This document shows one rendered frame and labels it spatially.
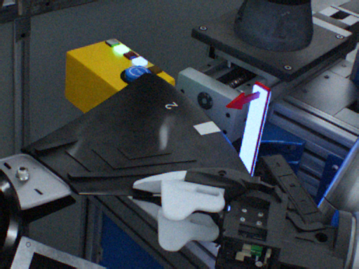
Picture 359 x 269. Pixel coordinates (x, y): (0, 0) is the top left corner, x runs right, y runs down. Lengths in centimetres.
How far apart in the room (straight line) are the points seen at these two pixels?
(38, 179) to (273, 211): 23
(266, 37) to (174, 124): 54
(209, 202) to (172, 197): 4
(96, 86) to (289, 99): 42
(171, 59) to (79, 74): 74
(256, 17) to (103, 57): 32
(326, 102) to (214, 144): 60
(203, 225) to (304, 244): 11
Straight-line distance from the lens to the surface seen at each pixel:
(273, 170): 77
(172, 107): 87
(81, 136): 80
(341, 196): 81
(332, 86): 149
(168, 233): 73
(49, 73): 167
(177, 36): 188
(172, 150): 81
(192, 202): 71
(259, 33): 136
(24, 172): 72
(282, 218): 69
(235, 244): 68
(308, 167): 141
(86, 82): 118
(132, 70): 114
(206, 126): 87
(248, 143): 98
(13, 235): 66
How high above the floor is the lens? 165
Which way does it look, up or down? 34 degrees down
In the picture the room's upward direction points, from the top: 8 degrees clockwise
